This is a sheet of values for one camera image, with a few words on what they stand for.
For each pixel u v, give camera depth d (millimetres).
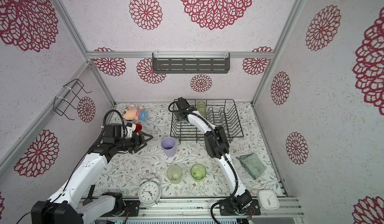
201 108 980
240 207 639
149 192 751
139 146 709
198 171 854
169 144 884
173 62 925
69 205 407
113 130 608
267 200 745
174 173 845
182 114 786
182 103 839
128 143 670
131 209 739
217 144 718
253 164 858
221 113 1082
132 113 1040
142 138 702
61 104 727
